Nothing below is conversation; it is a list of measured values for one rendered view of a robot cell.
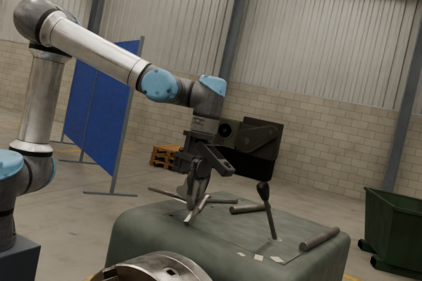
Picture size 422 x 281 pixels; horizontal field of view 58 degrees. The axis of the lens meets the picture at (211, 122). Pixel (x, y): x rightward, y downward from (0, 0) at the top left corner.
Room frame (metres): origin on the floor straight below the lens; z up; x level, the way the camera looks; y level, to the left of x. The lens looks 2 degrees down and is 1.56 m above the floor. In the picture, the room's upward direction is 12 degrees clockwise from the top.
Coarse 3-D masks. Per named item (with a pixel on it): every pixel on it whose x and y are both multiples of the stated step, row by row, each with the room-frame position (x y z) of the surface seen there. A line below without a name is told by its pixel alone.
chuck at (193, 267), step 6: (156, 252) 0.82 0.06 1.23; (162, 252) 0.81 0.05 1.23; (168, 252) 0.81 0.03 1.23; (174, 258) 0.77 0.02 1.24; (180, 258) 0.78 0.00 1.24; (186, 258) 0.79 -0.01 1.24; (186, 264) 0.76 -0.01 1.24; (192, 264) 0.77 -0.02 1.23; (192, 270) 0.75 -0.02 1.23; (198, 270) 0.76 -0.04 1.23; (198, 276) 0.74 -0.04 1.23; (204, 276) 0.75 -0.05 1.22
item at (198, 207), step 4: (204, 196) 1.01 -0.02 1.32; (208, 196) 1.01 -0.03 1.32; (200, 200) 1.00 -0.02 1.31; (204, 200) 1.00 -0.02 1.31; (196, 204) 0.98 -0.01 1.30; (200, 204) 0.98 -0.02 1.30; (204, 204) 0.99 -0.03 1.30; (196, 208) 0.97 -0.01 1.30; (200, 208) 0.97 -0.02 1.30; (192, 212) 0.96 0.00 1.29; (196, 212) 0.96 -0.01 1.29; (200, 212) 0.98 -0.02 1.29; (188, 216) 0.95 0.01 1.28; (192, 216) 0.95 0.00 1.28; (184, 220) 0.94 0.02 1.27; (188, 220) 0.93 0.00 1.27; (192, 220) 0.95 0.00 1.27; (188, 224) 0.93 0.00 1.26
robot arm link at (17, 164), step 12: (0, 156) 0.96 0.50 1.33; (12, 156) 0.97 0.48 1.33; (0, 168) 0.92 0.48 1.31; (12, 168) 0.94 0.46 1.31; (24, 168) 1.01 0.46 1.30; (0, 180) 0.92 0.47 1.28; (12, 180) 0.95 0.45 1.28; (24, 180) 1.00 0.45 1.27; (0, 192) 0.92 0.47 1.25; (12, 192) 0.95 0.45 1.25; (24, 192) 1.03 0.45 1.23; (0, 204) 0.93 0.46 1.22; (12, 204) 0.96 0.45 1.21
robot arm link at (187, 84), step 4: (180, 80) 0.98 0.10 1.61; (184, 80) 1.02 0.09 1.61; (188, 80) 1.03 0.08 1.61; (192, 80) 1.03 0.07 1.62; (184, 84) 1.01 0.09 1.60; (188, 84) 1.01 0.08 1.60; (192, 84) 1.02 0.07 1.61; (184, 88) 0.99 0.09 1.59; (188, 88) 1.01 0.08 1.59; (184, 92) 1.00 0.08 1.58; (188, 92) 1.01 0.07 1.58; (180, 96) 0.97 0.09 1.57; (184, 96) 1.01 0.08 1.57; (188, 96) 1.01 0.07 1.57; (176, 100) 0.98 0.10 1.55; (180, 100) 1.01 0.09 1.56; (184, 100) 1.01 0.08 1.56; (188, 100) 1.01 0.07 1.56; (176, 104) 1.04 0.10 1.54; (180, 104) 1.03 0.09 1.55; (184, 104) 1.02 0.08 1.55; (188, 104) 1.02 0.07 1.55
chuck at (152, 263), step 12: (120, 264) 0.73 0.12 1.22; (132, 264) 0.72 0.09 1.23; (144, 264) 0.72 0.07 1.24; (156, 264) 0.73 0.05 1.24; (168, 264) 0.74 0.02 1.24; (180, 264) 0.76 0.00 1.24; (96, 276) 0.76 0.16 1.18; (120, 276) 0.72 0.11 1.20; (132, 276) 0.71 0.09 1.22; (144, 276) 0.69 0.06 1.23; (156, 276) 0.69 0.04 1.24; (168, 276) 0.70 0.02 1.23; (180, 276) 0.72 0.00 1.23; (192, 276) 0.73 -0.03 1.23
